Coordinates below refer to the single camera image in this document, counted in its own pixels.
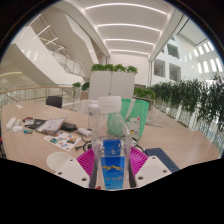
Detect white charger block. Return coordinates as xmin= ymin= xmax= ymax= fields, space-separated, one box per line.
xmin=77 ymin=127 xmax=93 ymax=137

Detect planter shelf with green plants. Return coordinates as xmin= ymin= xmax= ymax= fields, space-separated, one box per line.
xmin=133 ymin=87 xmax=156 ymax=101

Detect green tote bag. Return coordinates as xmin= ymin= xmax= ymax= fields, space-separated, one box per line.
xmin=109 ymin=98 xmax=150 ymax=141

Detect ceiling light strips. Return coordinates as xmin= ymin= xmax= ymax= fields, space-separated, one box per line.
xmin=83 ymin=2 xmax=168 ymax=56

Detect small black pouch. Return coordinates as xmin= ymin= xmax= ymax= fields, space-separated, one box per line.
xmin=60 ymin=122 xmax=78 ymax=132

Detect clear tumbler with white lid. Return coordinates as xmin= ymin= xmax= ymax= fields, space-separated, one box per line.
xmin=87 ymin=100 xmax=101 ymax=131

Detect white power strip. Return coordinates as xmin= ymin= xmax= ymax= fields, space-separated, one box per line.
xmin=4 ymin=117 xmax=17 ymax=131

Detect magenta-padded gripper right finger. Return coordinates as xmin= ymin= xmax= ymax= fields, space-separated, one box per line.
xmin=128 ymin=146 xmax=173 ymax=189

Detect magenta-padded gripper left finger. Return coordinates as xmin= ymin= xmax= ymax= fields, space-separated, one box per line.
xmin=54 ymin=148 xmax=98 ymax=189

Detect row of green plants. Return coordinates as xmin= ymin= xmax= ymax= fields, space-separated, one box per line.
xmin=151 ymin=74 xmax=224 ymax=141

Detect white computer mouse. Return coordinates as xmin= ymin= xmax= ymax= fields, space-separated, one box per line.
xmin=11 ymin=125 xmax=24 ymax=133

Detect white cabinet topped with plants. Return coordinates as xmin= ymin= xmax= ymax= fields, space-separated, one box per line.
xmin=88 ymin=63 xmax=139 ymax=101

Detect open paper booklet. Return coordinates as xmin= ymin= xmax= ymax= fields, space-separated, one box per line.
xmin=34 ymin=117 xmax=69 ymax=136

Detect wooden planter with green plants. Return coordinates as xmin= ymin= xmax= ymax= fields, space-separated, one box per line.
xmin=72 ymin=81 xmax=90 ymax=101

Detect black office chair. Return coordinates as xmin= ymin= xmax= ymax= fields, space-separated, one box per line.
xmin=45 ymin=95 xmax=64 ymax=109

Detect clear water bottle blue label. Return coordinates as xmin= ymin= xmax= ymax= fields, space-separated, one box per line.
xmin=90 ymin=95 xmax=133 ymax=191

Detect colourful sticker sheet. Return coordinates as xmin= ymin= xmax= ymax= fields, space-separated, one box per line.
xmin=43 ymin=130 xmax=82 ymax=153

